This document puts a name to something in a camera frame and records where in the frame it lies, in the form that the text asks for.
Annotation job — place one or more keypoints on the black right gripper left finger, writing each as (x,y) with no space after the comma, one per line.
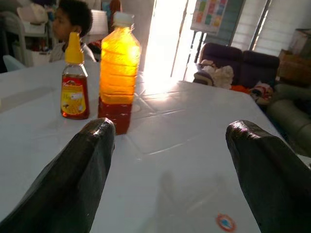
(73,174)

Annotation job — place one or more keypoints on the large orange liquid plastic bottle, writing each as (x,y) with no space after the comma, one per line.
(119,72)

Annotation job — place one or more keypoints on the white shelf unit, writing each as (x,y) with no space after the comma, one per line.
(31,26)

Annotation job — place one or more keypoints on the dark purple sofa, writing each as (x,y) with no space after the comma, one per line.
(255,65)

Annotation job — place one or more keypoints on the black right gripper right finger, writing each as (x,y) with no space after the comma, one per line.
(272,174)

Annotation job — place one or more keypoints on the grey-green rolled cushion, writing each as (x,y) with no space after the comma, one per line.
(291,116)

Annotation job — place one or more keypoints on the honey bottle with yellow cap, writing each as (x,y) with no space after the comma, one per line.
(74,97)

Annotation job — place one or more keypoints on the colourful wall chart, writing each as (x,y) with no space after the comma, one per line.
(210,14)

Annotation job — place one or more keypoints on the brown cardboard box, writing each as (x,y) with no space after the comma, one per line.
(294,68)

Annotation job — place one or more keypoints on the pile of pale clothes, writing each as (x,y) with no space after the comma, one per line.
(218,72)

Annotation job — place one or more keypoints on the child with dark curly hair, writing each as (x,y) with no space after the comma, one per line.
(70,17)

